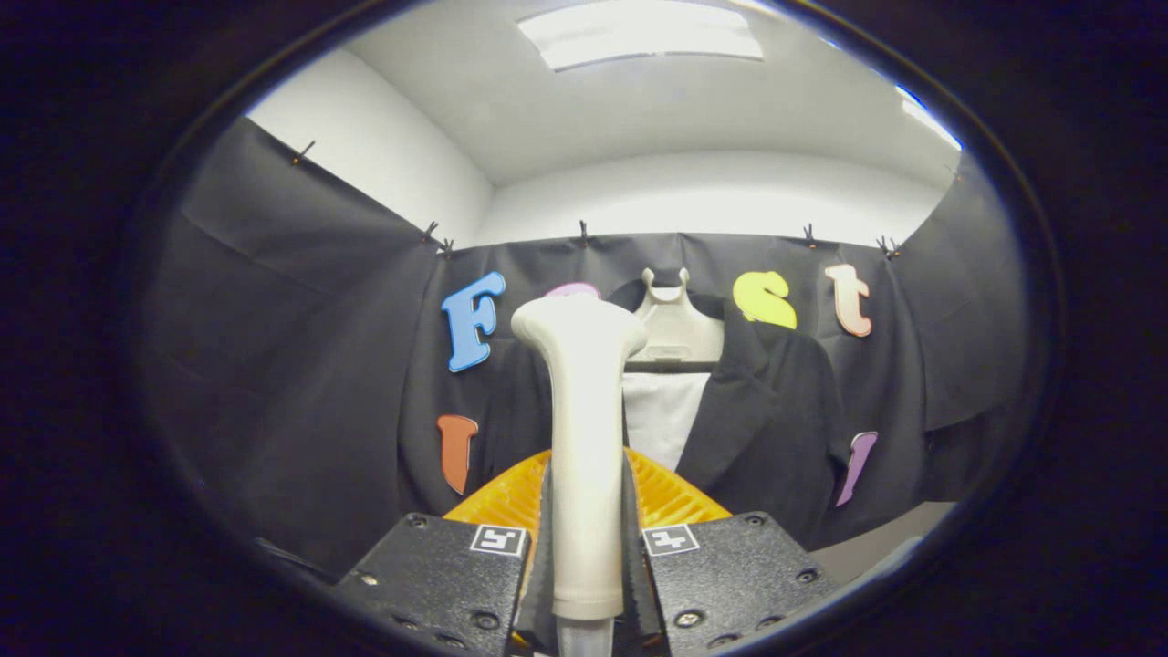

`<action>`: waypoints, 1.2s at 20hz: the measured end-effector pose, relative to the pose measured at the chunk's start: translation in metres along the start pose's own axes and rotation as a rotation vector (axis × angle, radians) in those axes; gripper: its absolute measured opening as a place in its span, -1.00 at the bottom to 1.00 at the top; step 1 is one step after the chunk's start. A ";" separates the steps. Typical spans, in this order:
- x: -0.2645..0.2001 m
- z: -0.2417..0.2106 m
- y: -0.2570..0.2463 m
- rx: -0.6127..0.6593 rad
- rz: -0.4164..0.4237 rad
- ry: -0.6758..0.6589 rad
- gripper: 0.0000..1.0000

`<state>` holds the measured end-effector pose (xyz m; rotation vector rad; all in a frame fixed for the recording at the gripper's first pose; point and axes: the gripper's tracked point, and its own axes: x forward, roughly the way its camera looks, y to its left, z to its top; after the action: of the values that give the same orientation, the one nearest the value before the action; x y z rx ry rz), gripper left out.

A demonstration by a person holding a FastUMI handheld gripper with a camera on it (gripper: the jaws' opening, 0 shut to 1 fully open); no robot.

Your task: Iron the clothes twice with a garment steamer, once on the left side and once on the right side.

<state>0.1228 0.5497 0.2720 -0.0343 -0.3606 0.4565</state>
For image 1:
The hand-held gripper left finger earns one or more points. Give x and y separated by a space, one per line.
543 557

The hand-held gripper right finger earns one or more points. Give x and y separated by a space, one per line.
633 557

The white garment steamer head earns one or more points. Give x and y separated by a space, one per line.
584 438

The black jacket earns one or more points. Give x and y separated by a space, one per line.
766 429

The grey cabinet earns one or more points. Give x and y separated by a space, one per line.
876 543

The row of small backdrop clips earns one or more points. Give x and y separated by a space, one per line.
582 234

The black backdrop cloth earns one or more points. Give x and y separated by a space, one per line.
292 347

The ceiling light panel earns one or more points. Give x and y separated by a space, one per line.
931 119
639 32

